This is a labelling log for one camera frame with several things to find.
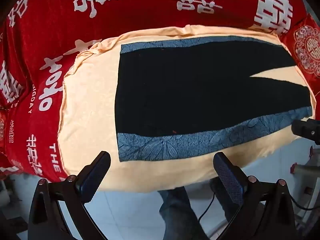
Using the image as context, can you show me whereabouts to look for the black pants with blue trim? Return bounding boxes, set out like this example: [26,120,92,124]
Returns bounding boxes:
[115,36,312,161]

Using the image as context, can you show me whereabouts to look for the person's jeans leg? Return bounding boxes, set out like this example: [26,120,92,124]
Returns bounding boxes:
[157,186,241,240]

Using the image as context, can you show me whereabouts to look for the red embroidered pillow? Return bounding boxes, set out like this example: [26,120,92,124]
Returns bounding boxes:
[280,13,320,83]

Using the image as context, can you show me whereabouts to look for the peach cushion cover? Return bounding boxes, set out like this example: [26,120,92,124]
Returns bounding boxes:
[57,25,316,193]

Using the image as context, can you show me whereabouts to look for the red printed sofa cover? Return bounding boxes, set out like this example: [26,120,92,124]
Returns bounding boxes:
[1,0,308,181]

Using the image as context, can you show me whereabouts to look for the black cable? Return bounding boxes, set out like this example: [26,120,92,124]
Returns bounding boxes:
[197,192,217,224]

